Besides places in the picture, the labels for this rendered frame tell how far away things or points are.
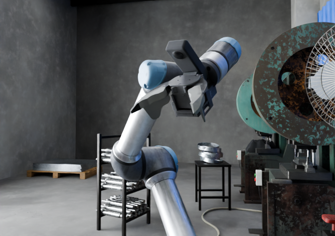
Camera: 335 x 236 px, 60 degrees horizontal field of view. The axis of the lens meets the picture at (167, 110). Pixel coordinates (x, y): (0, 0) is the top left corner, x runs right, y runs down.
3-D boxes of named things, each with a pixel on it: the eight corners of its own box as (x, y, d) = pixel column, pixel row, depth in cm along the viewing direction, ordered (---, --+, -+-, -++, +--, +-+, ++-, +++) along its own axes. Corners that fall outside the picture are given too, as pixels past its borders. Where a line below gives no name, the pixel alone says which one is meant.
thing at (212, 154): (198, 210, 347) (198, 144, 350) (194, 200, 393) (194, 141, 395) (231, 210, 348) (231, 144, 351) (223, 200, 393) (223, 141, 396)
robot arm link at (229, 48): (230, 68, 82) (250, 49, 76) (214, 86, 75) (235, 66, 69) (209, 49, 83) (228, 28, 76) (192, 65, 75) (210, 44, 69)
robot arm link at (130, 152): (97, 163, 103) (141, 47, 74) (125, 160, 109) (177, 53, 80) (104, 191, 96) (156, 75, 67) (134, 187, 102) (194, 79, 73)
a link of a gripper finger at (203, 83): (212, 97, 54) (204, 80, 62) (210, 90, 54) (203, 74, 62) (188, 104, 55) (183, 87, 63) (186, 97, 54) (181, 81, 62)
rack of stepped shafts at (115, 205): (127, 238, 266) (128, 134, 269) (91, 228, 290) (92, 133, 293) (153, 224, 303) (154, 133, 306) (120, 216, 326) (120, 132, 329)
